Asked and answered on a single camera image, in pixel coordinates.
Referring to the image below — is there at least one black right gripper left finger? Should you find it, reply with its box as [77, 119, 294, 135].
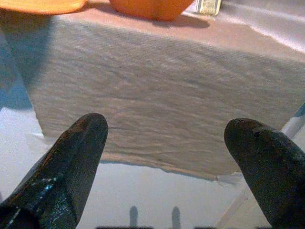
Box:
[0, 113, 109, 229]

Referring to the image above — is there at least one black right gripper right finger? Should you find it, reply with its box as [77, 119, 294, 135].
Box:
[224, 118, 305, 229]

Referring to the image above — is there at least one white table leg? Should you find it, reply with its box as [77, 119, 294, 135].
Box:
[281, 104, 305, 139]

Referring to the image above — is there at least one grey woven tablecloth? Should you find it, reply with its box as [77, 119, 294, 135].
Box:
[0, 0, 305, 182]

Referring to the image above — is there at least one orange plate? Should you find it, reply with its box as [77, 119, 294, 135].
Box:
[0, 0, 87, 15]

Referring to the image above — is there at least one clear glass container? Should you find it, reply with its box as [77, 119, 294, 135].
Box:
[195, 0, 222, 16]

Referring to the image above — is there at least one orange bowl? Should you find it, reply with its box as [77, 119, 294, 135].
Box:
[109, 0, 195, 21]

